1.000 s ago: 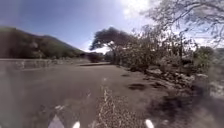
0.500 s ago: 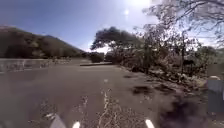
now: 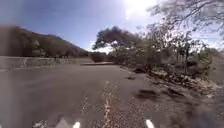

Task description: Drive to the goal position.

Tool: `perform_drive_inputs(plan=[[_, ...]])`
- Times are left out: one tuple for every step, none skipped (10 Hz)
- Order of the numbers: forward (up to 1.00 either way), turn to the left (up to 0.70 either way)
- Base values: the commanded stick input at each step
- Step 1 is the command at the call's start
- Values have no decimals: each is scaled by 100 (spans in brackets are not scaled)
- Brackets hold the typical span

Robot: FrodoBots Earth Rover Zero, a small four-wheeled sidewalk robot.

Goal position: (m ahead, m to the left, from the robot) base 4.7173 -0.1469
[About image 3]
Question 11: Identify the row of bushes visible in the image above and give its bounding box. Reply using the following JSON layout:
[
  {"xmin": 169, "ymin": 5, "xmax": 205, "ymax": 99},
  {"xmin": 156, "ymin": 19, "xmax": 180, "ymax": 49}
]
[{"xmin": 109, "ymin": 24, "xmax": 214, "ymax": 79}]

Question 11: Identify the low stone wall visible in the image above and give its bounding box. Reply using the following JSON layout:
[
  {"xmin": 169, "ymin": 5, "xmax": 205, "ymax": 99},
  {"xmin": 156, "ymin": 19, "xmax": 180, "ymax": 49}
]
[{"xmin": 0, "ymin": 55, "xmax": 76, "ymax": 70}]

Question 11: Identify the robot's own part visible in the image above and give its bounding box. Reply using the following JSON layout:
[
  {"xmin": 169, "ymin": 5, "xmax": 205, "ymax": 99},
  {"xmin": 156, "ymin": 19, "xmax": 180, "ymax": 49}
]
[
  {"xmin": 72, "ymin": 121, "xmax": 81, "ymax": 128},
  {"xmin": 145, "ymin": 119, "xmax": 156, "ymax": 128}
]

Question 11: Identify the broad crowned tree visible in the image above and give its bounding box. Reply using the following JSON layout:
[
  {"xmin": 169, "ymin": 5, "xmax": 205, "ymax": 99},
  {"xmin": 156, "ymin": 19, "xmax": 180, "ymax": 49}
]
[{"xmin": 92, "ymin": 26, "xmax": 141, "ymax": 53}]

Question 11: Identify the dark bush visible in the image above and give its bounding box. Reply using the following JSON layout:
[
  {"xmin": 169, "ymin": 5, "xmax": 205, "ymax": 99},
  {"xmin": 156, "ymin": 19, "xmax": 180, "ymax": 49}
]
[{"xmin": 89, "ymin": 51, "xmax": 107, "ymax": 63}]

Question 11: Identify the grey asphalt road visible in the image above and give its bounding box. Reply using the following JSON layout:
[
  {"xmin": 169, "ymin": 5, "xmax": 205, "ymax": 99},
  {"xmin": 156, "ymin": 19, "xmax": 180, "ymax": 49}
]
[{"xmin": 0, "ymin": 63, "xmax": 224, "ymax": 128}]

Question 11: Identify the wooded hillside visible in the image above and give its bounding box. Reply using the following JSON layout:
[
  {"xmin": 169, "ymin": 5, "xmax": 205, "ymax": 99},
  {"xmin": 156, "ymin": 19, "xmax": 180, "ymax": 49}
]
[{"xmin": 0, "ymin": 24, "xmax": 91, "ymax": 59}]

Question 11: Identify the bare branched tree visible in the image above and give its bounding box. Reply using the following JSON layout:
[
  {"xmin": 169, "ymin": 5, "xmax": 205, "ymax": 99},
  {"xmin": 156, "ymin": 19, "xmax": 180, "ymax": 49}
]
[{"xmin": 148, "ymin": 0, "xmax": 224, "ymax": 41}]

